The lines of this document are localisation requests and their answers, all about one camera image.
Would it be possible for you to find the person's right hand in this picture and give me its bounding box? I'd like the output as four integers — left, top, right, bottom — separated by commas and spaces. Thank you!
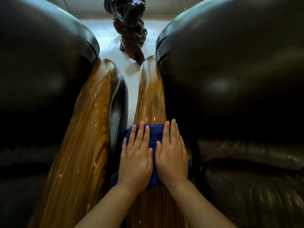
155, 119, 188, 189

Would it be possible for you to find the person's left hand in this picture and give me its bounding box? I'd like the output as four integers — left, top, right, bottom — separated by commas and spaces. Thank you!
117, 121, 153, 195

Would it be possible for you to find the blue cleaning cloth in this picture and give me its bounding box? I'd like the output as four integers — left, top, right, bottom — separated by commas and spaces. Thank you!
110, 123, 192, 189

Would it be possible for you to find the glossy wooden armrest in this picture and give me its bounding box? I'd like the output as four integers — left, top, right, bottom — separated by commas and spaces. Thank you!
126, 55, 188, 228
28, 57, 122, 228

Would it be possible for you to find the dark leather armchair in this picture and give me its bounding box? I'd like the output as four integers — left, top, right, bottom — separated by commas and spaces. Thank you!
0, 0, 129, 228
155, 0, 304, 228

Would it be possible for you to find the person's right forearm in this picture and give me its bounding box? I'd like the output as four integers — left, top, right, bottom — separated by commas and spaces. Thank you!
167, 179, 238, 228

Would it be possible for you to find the person's left forearm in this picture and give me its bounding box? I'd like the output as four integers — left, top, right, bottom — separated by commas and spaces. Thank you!
74, 184, 140, 228

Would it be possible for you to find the dark carved wooden sculpture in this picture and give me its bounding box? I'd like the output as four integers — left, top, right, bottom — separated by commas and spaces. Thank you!
104, 0, 148, 65

